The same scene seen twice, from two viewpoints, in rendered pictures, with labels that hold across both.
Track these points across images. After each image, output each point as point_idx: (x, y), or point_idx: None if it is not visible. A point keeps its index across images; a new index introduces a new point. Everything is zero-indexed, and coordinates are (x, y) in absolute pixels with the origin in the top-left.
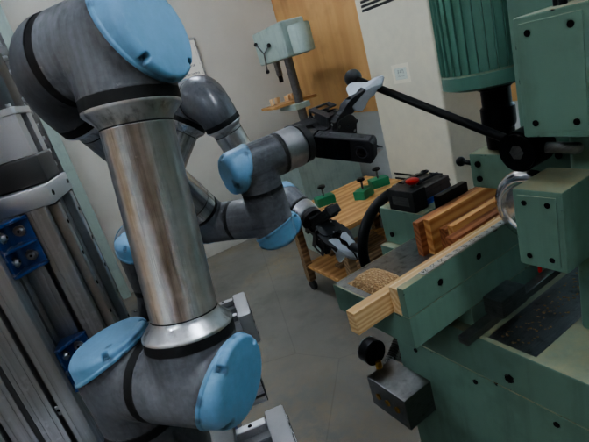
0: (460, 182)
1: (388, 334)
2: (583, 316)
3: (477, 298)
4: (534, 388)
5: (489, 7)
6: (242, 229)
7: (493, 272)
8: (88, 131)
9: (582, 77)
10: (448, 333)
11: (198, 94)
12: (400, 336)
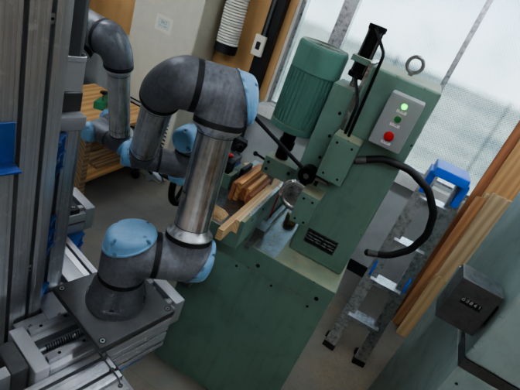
0: (251, 163)
1: (218, 240)
2: (292, 242)
3: (254, 227)
4: (268, 270)
5: (313, 106)
6: (169, 169)
7: (261, 216)
8: (169, 115)
9: (346, 167)
10: None
11: (117, 42)
12: (227, 242)
